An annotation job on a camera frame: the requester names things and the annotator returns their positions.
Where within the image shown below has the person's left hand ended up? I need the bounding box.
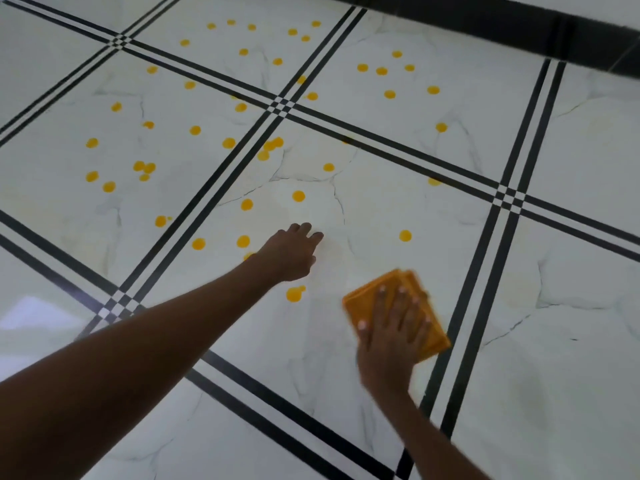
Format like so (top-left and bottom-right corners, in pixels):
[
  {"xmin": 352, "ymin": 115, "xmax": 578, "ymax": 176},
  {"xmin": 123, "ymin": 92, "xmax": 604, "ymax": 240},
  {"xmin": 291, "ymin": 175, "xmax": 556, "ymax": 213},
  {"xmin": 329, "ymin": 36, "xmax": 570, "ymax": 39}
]
[{"xmin": 251, "ymin": 222, "xmax": 325, "ymax": 284}]

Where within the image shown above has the person's right hand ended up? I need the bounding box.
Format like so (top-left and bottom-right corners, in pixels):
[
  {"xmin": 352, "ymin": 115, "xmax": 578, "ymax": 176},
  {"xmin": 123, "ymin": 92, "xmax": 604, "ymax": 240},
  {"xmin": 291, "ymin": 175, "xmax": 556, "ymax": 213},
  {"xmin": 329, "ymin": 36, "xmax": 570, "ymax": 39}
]
[{"xmin": 356, "ymin": 285, "xmax": 433, "ymax": 396}]

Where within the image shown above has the orange cleaning cloth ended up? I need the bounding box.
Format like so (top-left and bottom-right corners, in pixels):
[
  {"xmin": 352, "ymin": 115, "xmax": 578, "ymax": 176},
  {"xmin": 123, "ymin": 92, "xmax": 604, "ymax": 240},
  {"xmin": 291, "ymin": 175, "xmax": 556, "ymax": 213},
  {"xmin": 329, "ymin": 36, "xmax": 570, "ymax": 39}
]
[{"xmin": 342, "ymin": 268, "xmax": 453, "ymax": 365}]

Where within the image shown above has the person's right forearm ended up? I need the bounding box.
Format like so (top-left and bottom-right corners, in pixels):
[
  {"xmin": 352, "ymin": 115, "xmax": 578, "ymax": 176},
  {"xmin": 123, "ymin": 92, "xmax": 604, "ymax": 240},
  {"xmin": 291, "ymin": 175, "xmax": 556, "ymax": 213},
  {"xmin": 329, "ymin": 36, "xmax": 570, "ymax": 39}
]
[{"xmin": 367, "ymin": 385, "xmax": 490, "ymax": 480}]

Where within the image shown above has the person's left forearm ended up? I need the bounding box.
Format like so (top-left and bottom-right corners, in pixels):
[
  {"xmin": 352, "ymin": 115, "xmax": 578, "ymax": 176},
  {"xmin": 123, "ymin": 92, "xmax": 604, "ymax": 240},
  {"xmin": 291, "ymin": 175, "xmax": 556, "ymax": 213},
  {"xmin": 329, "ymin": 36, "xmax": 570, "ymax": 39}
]
[{"xmin": 0, "ymin": 254, "xmax": 279, "ymax": 480}]

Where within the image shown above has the scatter of yellow spots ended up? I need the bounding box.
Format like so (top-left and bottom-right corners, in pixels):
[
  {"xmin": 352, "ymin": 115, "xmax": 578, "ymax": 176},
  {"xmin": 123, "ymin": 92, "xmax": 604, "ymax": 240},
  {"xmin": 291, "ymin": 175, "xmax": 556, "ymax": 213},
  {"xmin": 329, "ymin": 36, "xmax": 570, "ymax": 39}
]
[{"xmin": 84, "ymin": 18, "xmax": 449, "ymax": 303}]

